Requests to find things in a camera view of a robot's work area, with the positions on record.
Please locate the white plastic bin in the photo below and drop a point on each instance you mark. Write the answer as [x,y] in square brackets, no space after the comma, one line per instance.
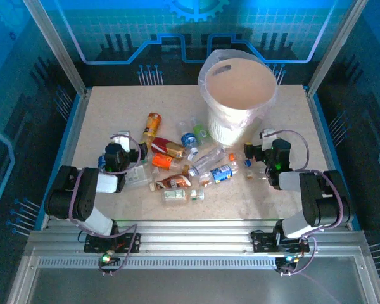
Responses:
[228,133]

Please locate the clear bottle brown residue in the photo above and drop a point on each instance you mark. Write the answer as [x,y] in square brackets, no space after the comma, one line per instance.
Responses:
[206,182]

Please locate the orange juice bottle yellow cap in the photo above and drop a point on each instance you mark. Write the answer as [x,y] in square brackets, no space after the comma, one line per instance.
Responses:
[152,126]

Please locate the clear bottle green white label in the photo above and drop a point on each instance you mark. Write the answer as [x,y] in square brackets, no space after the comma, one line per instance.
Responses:
[174,195]

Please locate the blue yellow label bottle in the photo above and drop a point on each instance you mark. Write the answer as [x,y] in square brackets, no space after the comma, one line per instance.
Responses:
[221,173]

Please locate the clear water bottle purple label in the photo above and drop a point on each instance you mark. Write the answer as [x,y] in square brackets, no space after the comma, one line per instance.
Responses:
[209,160]

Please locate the aluminium frame post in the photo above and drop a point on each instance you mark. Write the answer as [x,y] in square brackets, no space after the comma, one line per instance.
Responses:
[334,47]
[58,47]

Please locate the small bottle blue label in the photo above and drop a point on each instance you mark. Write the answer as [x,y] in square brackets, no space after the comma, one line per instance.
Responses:
[189,139]

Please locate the clear bottle green neck label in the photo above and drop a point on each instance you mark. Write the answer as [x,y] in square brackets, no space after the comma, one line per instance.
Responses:
[137,177]

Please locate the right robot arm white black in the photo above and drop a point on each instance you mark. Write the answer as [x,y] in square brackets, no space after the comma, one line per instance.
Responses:
[320,202]

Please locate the blue plastic bottle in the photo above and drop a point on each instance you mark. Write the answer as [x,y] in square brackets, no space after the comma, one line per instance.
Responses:
[101,161]

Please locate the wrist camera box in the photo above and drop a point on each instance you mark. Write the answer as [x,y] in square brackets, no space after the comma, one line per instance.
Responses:
[124,141]
[267,141]

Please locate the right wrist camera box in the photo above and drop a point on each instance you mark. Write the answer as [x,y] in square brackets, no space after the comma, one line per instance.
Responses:
[267,141]

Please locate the orange label bottle gold cap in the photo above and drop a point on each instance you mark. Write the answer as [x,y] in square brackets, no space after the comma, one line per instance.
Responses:
[163,161]

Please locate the clear plastic bottle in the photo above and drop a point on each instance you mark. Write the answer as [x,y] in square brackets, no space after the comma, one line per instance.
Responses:
[255,174]

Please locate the aluminium table side rail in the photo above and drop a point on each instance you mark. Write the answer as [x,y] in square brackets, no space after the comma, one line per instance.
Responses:
[316,111]
[79,111]

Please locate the aluminium mounting rail beam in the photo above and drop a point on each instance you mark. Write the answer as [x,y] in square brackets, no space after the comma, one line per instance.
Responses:
[193,237]

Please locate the red and gold label bottle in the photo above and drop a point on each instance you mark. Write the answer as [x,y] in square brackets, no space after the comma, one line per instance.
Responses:
[166,146]

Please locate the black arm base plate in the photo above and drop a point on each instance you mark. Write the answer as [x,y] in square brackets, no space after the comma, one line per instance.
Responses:
[93,244]
[259,242]

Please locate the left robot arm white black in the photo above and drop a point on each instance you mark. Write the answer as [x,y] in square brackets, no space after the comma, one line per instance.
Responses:
[82,196]

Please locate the small status light board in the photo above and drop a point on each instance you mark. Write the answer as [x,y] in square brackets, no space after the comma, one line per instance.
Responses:
[289,259]
[107,258]

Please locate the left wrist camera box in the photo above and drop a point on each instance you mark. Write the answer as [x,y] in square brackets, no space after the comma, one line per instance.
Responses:
[124,141]

